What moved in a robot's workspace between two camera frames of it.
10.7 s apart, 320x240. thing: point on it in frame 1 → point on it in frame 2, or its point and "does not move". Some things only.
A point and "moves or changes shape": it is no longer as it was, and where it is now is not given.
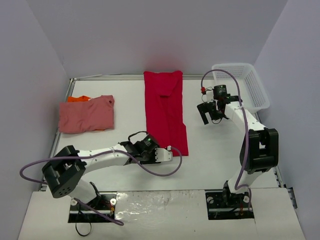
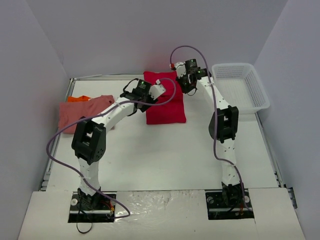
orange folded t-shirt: [82, 98] does not move
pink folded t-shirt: [96, 114] does not move
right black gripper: [208, 110] → [184, 85]
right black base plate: [224, 205] does not move
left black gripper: [152, 159] → [145, 105]
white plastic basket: [244, 76] does not move
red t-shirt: [164, 108] moves or changes shape
